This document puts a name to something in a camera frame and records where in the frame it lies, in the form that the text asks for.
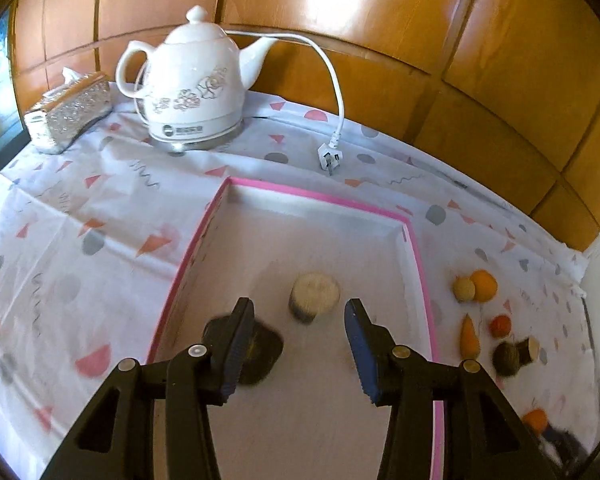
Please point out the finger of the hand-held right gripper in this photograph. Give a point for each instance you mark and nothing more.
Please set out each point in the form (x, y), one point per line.
(565, 442)

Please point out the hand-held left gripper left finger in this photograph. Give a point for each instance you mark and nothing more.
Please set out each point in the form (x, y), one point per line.
(235, 355)

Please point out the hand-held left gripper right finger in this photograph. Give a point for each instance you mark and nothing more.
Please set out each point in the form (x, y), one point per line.
(362, 360)

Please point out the dark brown fruit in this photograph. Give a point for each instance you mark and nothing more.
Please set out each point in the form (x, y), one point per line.
(266, 347)

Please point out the small orange fruit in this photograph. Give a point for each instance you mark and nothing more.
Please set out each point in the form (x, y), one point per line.
(535, 420)

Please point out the kiwi half with pale face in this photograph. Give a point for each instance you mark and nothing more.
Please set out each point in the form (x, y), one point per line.
(314, 297)

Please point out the brown whole kiwi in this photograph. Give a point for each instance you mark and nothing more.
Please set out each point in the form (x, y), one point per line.
(506, 358)

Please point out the orange fruit wedge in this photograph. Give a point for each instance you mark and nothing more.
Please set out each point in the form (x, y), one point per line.
(469, 337)

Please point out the beige round fruit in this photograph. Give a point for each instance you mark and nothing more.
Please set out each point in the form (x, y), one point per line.
(463, 288)

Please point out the pink-edged white box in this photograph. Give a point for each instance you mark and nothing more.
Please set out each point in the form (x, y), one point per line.
(305, 240)

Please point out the small red-orange fruit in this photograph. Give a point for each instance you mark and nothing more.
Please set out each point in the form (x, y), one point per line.
(500, 325)

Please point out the large orange tangerine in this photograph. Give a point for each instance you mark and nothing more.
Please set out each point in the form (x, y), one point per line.
(484, 285)

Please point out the white ceramic electric kettle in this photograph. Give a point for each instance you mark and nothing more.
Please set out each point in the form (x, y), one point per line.
(195, 70)

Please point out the glittery silver tissue box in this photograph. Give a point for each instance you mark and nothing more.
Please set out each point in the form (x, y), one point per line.
(65, 110)

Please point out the white tissue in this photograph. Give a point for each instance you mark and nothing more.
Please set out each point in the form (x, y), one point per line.
(70, 76)

